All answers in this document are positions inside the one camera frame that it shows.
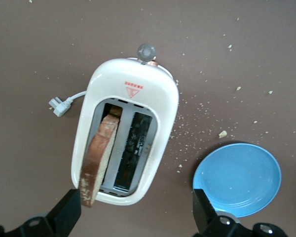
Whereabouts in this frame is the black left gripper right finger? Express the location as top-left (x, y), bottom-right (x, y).
top-left (191, 188), bottom-right (288, 237)

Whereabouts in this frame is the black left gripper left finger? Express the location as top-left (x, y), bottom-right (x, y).
top-left (0, 189), bottom-right (82, 237)

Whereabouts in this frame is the brown bread slice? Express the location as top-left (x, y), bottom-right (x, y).
top-left (79, 105), bottom-right (123, 208)

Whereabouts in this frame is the blue plate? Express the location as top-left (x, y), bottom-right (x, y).
top-left (192, 143), bottom-right (282, 218)

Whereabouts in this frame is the grey toaster plug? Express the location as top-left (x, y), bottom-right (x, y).
top-left (48, 90), bottom-right (87, 118)

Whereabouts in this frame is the white toaster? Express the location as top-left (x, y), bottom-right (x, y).
top-left (71, 43), bottom-right (180, 206)

